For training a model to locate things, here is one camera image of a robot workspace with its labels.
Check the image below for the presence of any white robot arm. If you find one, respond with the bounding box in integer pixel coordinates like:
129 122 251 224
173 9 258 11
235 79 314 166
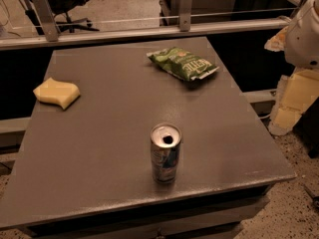
284 0 319 69

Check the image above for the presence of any yellow sponge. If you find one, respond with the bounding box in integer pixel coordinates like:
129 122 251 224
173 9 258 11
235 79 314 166
33 78 81 110

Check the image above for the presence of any metal railing frame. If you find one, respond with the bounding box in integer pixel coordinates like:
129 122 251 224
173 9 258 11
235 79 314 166
1 0 300 50

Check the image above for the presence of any green chip bag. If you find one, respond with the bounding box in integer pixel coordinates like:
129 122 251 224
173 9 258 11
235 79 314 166
147 47 218 82

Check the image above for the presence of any grey table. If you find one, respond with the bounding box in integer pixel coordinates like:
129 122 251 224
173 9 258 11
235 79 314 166
0 41 294 239

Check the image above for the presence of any silver blue redbull can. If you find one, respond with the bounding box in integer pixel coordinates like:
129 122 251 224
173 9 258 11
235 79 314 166
151 122 181 183

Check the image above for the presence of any black office chair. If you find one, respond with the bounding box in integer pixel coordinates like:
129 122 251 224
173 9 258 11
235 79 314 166
48 0 96 33

